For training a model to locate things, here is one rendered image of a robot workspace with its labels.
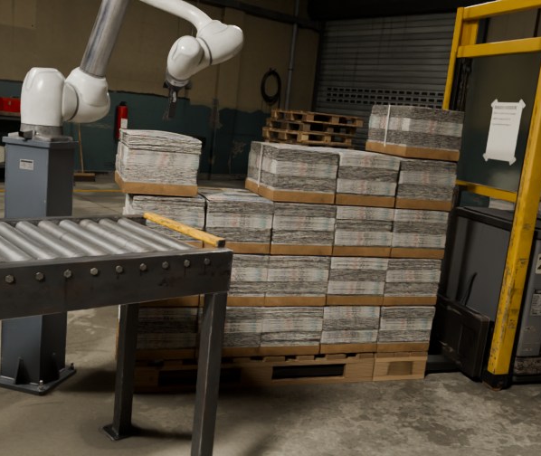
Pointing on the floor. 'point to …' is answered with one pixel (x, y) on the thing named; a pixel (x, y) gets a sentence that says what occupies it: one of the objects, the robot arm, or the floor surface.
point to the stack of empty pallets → (310, 128)
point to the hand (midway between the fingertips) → (166, 101)
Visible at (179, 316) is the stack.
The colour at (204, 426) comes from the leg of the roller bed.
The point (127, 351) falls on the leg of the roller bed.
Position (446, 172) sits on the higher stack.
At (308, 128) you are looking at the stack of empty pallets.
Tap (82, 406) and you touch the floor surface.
